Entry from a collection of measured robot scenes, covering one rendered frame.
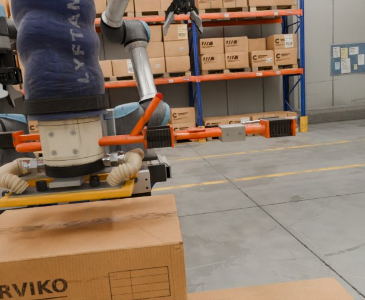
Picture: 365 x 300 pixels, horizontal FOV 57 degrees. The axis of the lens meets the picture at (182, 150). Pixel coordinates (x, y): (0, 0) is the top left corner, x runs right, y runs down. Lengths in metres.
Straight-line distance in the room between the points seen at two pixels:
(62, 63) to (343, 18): 10.90
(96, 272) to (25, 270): 0.17
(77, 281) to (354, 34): 11.21
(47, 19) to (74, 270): 0.62
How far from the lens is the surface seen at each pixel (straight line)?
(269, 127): 1.00
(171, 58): 8.25
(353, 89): 11.62
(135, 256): 0.88
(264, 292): 1.40
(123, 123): 1.51
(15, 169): 1.05
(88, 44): 0.95
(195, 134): 0.96
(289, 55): 9.13
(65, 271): 0.92
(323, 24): 11.17
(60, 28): 0.93
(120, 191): 0.88
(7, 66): 1.33
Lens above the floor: 1.31
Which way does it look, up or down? 10 degrees down
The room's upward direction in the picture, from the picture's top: 4 degrees counter-clockwise
